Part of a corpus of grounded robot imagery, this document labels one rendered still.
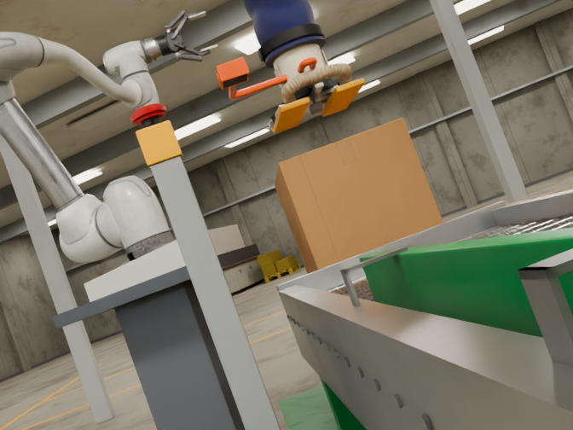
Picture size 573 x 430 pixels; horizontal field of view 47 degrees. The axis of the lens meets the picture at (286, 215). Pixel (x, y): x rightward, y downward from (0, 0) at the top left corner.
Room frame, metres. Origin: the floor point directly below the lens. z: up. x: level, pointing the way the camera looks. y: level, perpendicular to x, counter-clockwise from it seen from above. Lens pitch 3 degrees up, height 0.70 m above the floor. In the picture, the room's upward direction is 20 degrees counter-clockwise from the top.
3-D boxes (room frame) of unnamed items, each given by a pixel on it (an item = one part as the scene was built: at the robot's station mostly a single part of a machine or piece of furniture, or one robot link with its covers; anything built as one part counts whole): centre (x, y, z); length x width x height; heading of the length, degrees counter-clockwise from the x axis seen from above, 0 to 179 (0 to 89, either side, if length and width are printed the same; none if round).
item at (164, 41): (2.48, 0.19, 1.58); 0.09 x 0.07 x 0.08; 96
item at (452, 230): (1.88, -0.25, 0.58); 0.70 x 0.03 x 0.06; 96
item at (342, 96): (2.26, -0.32, 1.13); 0.34 x 0.10 x 0.05; 6
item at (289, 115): (2.24, -0.13, 1.13); 0.34 x 0.10 x 0.05; 6
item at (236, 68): (1.93, 0.00, 1.23); 0.09 x 0.08 x 0.05; 96
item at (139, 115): (1.26, 0.18, 1.02); 0.07 x 0.07 x 0.04
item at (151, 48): (2.47, 0.26, 1.58); 0.09 x 0.06 x 0.09; 6
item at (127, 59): (2.46, 0.37, 1.57); 0.16 x 0.11 x 0.13; 96
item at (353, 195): (2.26, -0.21, 0.74); 0.60 x 0.40 x 0.40; 3
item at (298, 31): (2.25, -0.22, 1.35); 0.23 x 0.23 x 0.04
